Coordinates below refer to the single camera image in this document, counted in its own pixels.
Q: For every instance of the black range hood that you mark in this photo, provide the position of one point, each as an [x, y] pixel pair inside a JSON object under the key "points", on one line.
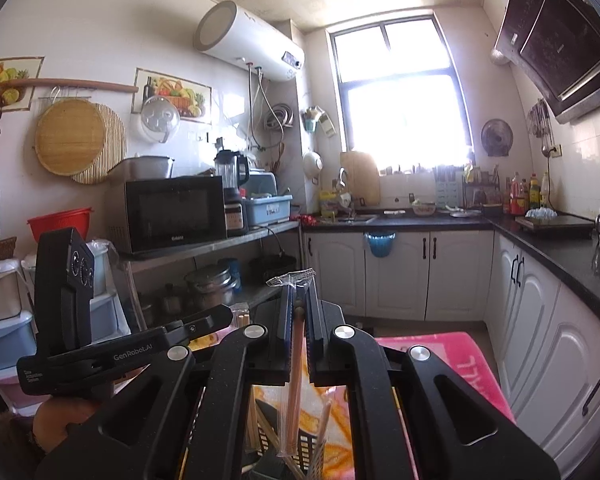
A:
{"points": [[555, 50]]}

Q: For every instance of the black microwave oven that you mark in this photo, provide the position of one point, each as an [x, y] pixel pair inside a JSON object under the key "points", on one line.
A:
{"points": [[175, 212]]}

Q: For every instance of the round bamboo tray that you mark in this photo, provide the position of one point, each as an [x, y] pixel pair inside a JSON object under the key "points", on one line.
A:
{"points": [[70, 137]]}

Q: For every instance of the white plastic food cover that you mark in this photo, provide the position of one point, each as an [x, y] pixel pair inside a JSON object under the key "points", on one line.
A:
{"points": [[160, 117]]}

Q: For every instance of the black kitchen countertop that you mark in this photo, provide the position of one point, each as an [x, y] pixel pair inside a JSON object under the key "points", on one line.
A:
{"points": [[555, 252]]}

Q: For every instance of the bunch of chopsticks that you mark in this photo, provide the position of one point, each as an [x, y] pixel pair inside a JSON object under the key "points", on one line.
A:
{"points": [[240, 316]]}

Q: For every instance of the bowl of food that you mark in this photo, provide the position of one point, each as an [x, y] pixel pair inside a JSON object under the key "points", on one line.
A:
{"points": [[424, 209]]}

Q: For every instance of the sink faucet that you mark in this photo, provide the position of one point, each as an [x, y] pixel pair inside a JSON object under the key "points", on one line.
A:
{"points": [[344, 180]]}

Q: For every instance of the green plastic utensil basket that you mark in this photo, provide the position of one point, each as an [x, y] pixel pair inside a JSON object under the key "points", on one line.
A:
{"points": [[307, 452]]}

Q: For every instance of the black induction cooker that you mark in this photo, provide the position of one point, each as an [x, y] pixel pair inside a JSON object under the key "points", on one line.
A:
{"points": [[560, 226]]}

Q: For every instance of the metal shelf table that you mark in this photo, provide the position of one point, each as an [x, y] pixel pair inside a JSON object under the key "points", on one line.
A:
{"points": [[205, 245]]}

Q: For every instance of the black blender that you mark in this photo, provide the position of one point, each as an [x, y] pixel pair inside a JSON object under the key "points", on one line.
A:
{"points": [[230, 170]]}

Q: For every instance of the kitchen window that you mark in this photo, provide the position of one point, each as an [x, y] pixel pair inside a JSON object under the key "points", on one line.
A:
{"points": [[395, 100]]}

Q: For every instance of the group of condiment bottles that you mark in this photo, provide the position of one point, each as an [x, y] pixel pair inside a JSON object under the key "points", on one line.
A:
{"points": [[520, 197]]}

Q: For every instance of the steel pot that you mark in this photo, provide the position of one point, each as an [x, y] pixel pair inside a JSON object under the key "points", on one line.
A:
{"points": [[142, 167]]}

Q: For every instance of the plastic-wrapped chopstick pair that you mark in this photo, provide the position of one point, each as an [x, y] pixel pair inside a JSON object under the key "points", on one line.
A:
{"points": [[296, 360]]}

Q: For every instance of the white hanging colander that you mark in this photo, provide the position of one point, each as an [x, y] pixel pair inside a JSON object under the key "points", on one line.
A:
{"points": [[312, 164]]}

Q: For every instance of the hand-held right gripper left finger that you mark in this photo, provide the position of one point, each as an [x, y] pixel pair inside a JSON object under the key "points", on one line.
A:
{"points": [[285, 320]]}

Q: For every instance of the small wall fan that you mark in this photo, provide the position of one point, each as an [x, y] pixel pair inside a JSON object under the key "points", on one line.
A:
{"points": [[496, 136]]}

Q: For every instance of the hanging utensil holder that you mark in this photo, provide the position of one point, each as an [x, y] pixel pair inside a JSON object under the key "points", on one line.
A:
{"points": [[310, 121]]}

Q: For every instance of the white kitchen base cabinets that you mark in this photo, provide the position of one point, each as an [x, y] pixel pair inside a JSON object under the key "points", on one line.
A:
{"points": [[405, 275]]}

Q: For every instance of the red plastic basin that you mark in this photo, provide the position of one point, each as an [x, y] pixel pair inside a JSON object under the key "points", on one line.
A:
{"points": [[55, 222]]}

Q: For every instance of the grey storage box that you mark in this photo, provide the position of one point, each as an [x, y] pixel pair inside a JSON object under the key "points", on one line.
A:
{"points": [[260, 182]]}

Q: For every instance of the stacked steel pots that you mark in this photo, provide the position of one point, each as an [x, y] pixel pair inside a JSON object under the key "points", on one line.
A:
{"points": [[210, 285]]}

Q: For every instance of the fruit wall poster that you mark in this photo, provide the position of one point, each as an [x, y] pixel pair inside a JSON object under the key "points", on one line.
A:
{"points": [[5, 67], [180, 90]]}

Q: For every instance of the blue hanging bin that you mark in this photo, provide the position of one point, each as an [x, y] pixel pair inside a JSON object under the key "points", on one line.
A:
{"points": [[380, 245]]}

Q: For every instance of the white water heater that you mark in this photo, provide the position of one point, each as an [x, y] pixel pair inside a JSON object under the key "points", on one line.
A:
{"points": [[245, 40]]}

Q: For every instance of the pale plastic drawer tower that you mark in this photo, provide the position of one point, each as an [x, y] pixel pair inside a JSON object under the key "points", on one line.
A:
{"points": [[2, 290]]}

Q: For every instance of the black spice rack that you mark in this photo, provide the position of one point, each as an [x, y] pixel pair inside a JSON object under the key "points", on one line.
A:
{"points": [[480, 195]]}

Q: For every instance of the wooden cutting board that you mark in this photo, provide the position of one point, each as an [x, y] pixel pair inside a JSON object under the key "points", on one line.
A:
{"points": [[362, 180]]}

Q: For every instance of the pink printed blanket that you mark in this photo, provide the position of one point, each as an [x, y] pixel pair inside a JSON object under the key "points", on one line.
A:
{"points": [[445, 360]]}

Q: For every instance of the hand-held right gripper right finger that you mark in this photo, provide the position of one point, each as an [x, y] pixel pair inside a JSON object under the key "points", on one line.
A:
{"points": [[314, 320]]}

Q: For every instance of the wooden rolling pin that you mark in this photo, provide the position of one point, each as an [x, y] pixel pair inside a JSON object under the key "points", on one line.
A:
{"points": [[70, 82]]}

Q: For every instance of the small hanging utensils bunch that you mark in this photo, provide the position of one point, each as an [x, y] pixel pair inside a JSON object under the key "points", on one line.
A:
{"points": [[540, 120]]}

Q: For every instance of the round bamboo mat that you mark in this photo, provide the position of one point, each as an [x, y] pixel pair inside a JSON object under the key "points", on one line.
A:
{"points": [[116, 150]]}

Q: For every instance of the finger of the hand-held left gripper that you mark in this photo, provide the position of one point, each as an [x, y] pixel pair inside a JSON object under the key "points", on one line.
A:
{"points": [[205, 319]]}

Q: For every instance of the blue plastic drawer tower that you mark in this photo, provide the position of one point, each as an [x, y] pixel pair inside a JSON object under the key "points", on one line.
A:
{"points": [[106, 317]]}

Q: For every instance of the blue plastic tub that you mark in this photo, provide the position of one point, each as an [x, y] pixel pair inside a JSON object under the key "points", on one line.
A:
{"points": [[267, 210]]}

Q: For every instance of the person's left hand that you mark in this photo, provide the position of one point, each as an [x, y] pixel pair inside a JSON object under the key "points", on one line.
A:
{"points": [[60, 422]]}

